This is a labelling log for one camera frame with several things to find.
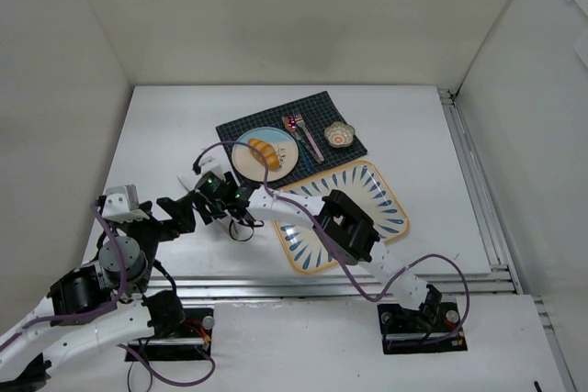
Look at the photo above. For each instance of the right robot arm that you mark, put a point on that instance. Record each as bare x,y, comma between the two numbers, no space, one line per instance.
344,229

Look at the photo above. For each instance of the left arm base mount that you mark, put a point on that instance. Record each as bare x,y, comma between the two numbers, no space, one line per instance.
180,333

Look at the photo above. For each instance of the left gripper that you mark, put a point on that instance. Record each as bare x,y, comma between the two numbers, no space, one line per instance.
153,225

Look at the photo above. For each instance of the rectangular tray blue leaf pattern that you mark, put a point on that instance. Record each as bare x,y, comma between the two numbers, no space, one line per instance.
363,183

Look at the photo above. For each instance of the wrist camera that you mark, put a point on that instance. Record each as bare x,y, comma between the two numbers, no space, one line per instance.
122,204
207,165

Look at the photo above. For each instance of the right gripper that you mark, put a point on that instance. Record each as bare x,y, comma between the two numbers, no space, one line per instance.
202,199

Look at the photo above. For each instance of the bread roll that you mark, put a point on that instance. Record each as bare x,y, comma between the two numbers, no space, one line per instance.
265,153

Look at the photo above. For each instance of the table knife dark handle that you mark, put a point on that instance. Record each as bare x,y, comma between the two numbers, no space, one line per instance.
306,145

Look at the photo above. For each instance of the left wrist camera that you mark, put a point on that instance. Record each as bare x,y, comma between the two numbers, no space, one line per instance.
122,204

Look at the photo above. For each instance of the fork with pink handle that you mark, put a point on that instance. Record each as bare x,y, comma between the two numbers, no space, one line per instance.
301,125

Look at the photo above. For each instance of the dark checked placemat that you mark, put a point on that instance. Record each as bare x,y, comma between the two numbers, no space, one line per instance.
318,112

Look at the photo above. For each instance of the round blue beige plate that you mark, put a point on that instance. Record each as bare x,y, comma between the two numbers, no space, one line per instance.
284,146

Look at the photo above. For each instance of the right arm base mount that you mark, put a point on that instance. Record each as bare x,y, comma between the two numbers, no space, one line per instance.
403,332

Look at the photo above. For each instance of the small flower-shaped dish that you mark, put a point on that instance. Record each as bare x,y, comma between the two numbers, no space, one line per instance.
339,134

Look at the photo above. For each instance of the iridescent spoon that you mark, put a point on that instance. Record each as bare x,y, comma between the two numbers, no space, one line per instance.
298,144

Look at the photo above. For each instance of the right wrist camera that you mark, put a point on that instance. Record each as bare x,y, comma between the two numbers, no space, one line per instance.
207,165

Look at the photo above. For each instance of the aluminium frame rail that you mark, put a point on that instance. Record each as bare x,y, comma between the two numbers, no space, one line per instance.
504,279

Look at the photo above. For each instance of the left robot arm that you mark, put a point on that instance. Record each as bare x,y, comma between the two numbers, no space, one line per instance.
103,301

